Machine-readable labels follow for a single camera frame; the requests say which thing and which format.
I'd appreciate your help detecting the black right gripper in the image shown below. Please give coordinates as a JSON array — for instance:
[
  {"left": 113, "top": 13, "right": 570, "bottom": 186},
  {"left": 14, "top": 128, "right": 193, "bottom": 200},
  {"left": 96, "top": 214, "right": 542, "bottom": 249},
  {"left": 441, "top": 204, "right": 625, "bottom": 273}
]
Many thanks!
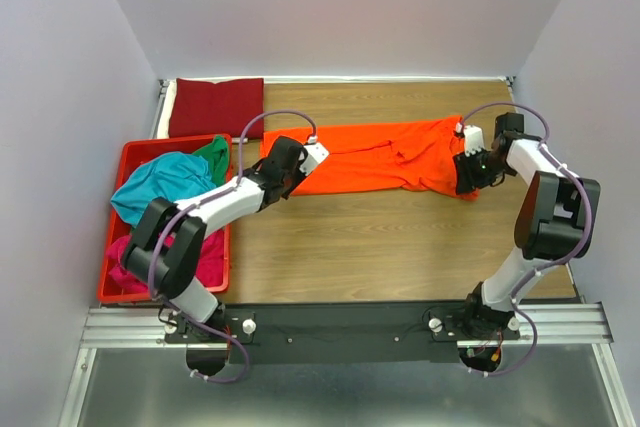
[{"left": 451, "top": 146, "right": 511, "bottom": 195}]

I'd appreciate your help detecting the orange t-shirt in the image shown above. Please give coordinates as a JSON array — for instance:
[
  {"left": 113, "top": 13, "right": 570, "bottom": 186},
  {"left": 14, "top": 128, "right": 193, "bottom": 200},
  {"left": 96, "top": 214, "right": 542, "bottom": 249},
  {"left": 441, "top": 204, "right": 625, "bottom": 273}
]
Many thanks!
[{"left": 259, "top": 115, "right": 482, "bottom": 202}]

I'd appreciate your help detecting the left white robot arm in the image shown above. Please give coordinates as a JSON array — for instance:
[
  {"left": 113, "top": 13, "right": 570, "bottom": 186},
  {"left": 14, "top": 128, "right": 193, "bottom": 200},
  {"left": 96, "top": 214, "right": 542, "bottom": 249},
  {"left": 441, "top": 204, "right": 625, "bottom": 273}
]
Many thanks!
[{"left": 120, "top": 136, "right": 329, "bottom": 342}]

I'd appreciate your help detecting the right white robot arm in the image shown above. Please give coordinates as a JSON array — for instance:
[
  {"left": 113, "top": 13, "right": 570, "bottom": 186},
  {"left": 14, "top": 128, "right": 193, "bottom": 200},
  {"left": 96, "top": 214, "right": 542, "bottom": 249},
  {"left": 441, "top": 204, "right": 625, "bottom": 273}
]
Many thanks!
[{"left": 453, "top": 112, "right": 600, "bottom": 339}]

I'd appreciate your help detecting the green t-shirt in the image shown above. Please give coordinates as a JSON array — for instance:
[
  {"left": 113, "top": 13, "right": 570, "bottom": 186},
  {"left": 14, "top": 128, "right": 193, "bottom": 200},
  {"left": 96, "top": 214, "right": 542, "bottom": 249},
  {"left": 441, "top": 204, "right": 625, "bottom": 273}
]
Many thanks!
[{"left": 193, "top": 135, "right": 230, "bottom": 187}]

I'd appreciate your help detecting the teal blue t-shirt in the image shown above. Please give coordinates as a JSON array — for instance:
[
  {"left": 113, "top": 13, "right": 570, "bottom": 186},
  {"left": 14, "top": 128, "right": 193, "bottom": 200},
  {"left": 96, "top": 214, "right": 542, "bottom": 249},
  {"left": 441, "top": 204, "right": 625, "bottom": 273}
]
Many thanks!
[{"left": 110, "top": 152, "right": 216, "bottom": 227}]

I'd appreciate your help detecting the folded dark red t-shirt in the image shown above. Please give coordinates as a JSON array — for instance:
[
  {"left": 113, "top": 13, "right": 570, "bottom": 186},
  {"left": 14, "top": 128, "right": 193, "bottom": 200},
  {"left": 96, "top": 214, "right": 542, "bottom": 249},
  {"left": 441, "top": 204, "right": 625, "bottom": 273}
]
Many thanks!
[{"left": 168, "top": 78, "right": 264, "bottom": 138}]

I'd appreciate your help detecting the magenta pink t-shirt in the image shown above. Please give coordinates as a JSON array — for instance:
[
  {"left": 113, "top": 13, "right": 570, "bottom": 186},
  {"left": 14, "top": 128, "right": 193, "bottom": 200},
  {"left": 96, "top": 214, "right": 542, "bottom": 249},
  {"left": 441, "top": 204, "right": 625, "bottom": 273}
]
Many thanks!
[{"left": 103, "top": 230, "right": 225, "bottom": 297}]

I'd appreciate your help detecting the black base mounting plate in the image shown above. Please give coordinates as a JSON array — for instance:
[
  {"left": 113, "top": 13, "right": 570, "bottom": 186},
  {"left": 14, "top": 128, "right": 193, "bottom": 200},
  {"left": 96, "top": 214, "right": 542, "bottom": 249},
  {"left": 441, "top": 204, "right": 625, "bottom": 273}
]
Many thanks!
[{"left": 164, "top": 301, "right": 519, "bottom": 374}]

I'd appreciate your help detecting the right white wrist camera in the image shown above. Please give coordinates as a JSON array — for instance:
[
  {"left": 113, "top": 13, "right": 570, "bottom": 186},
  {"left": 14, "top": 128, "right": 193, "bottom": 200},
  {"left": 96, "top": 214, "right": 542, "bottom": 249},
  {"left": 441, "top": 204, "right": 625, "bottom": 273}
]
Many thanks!
[{"left": 455, "top": 123, "right": 485, "bottom": 157}]

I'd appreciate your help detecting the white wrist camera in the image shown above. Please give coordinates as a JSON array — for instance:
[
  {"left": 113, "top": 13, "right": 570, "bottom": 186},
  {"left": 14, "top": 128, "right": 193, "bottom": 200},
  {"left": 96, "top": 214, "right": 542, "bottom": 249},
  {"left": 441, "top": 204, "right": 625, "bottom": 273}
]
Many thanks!
[
  {"left": 455, "top": 123, "right": 485, "bottom": 157},
  {"left": 299, "top": 135, "right": 329, "bottom": 176}
]

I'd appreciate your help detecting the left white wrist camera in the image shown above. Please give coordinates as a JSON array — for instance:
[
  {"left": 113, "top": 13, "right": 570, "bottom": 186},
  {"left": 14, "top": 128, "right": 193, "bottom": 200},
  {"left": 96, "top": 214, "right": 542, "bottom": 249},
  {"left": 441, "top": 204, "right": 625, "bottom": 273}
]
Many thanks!
[{"left": 299, "top": 135, "right": 329, "bottom": 176}]

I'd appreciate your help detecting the grey aluminium frame rail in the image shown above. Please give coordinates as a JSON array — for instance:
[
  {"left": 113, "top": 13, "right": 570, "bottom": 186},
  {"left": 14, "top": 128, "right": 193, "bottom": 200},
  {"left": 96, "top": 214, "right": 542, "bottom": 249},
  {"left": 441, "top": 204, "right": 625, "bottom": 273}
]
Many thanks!
[{"left": 149, "top": 79, "right": 170, "bottom": 139}]

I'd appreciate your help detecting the front aluminium extrusion rail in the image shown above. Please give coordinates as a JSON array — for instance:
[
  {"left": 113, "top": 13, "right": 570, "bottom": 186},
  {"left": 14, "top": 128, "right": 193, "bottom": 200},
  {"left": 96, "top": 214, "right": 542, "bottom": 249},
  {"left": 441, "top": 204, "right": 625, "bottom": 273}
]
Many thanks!
[{"left": 81, "top": 304, "right": 613, "bottom": 349}]

